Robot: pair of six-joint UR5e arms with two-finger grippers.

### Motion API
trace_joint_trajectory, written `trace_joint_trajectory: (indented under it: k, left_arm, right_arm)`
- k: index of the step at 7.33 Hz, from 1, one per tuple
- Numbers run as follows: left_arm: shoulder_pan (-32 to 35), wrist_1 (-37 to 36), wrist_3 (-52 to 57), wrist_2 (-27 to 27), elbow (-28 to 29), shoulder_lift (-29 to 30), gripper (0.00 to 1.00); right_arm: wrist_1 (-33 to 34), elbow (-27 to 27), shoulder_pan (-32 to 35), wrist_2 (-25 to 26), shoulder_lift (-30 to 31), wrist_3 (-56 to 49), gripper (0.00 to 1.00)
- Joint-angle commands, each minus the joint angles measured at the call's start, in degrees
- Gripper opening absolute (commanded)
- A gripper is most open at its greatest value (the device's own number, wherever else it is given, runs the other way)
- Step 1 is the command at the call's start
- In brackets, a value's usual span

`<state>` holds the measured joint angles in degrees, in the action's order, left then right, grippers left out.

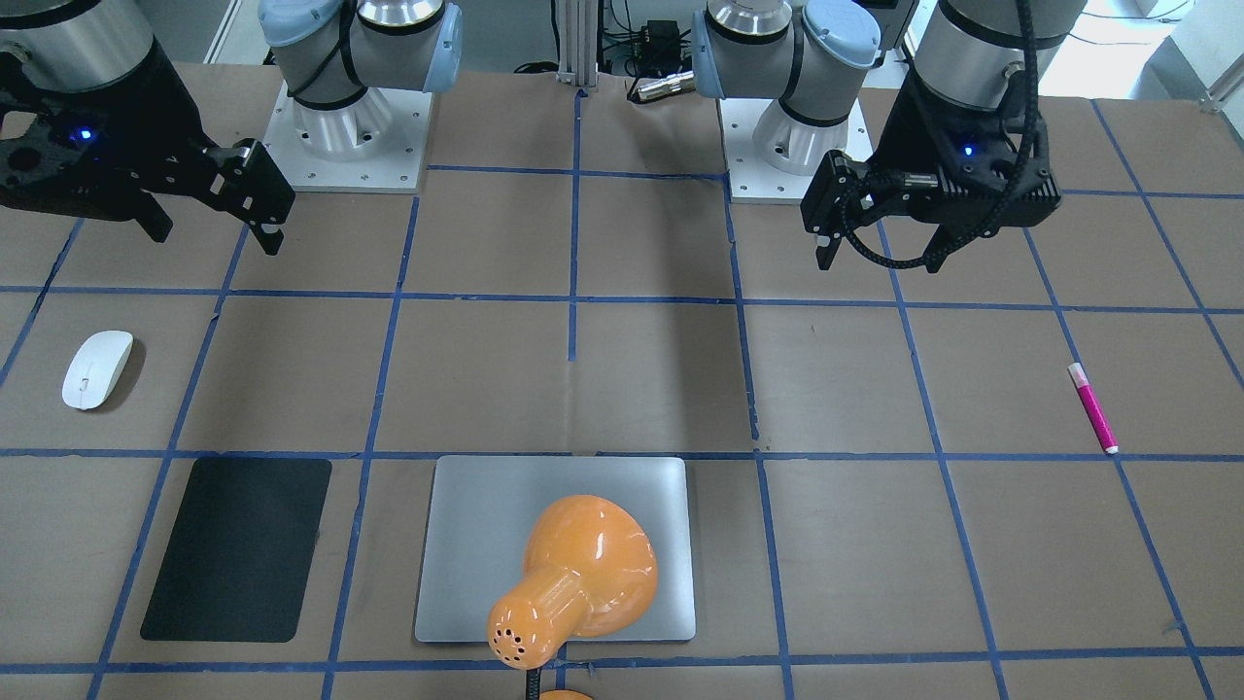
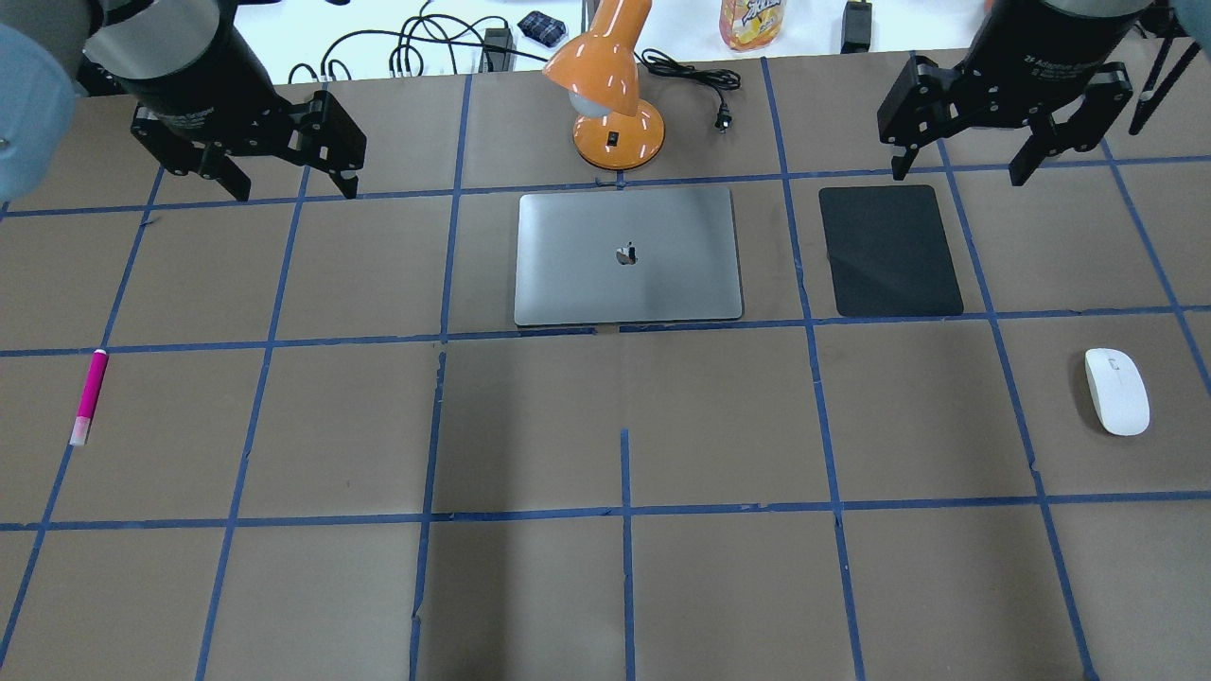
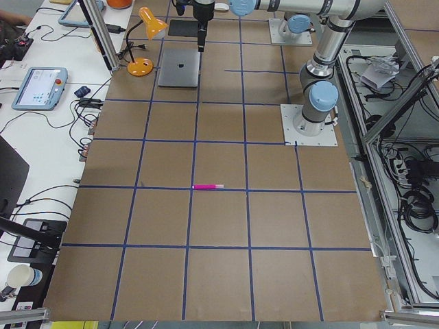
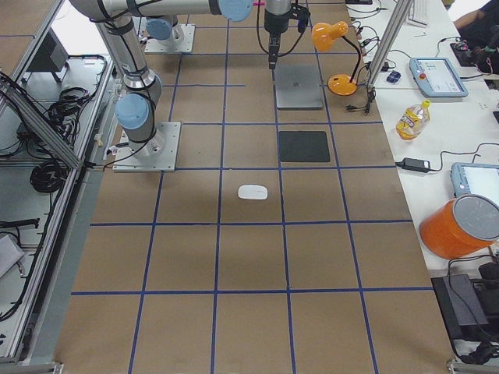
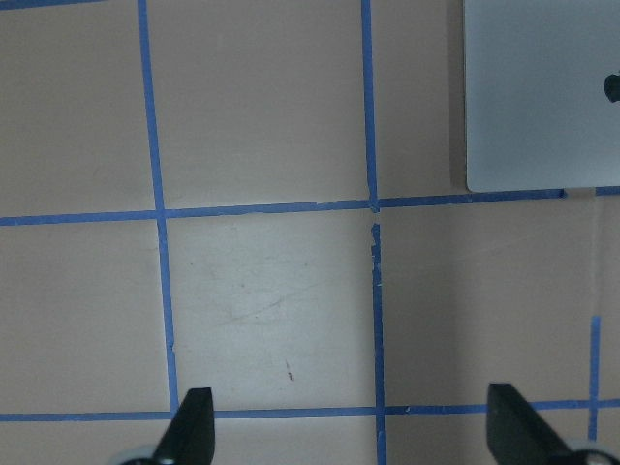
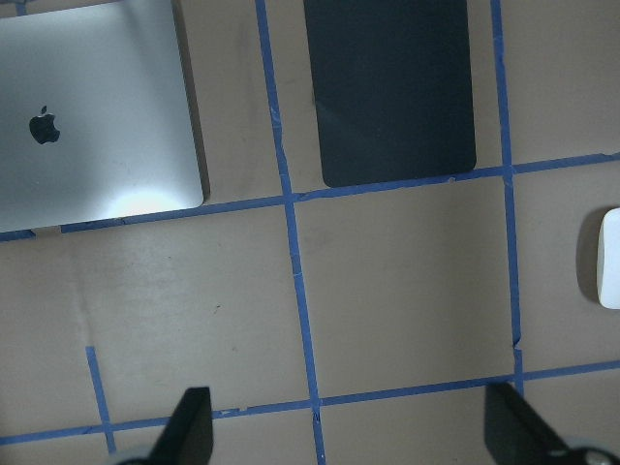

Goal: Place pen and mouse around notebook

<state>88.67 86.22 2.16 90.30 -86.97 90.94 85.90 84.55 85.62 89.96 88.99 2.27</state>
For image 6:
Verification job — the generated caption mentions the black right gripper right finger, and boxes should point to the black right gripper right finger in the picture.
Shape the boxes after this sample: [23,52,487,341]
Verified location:
[483,383,571,465]

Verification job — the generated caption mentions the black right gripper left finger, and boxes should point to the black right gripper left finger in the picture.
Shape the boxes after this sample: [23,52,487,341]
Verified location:
[146,387,214,464]

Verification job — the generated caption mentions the white computer mouse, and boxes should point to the white computer mouse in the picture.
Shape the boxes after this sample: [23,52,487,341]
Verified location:
[597,208,619,310]

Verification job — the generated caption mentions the black mousepad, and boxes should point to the black mousepad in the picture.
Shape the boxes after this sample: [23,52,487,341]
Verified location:
[303,1,477,187]

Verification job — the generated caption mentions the silver apple laptop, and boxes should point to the silver apple laptop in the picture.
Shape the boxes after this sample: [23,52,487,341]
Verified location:
[1,1,208,233]

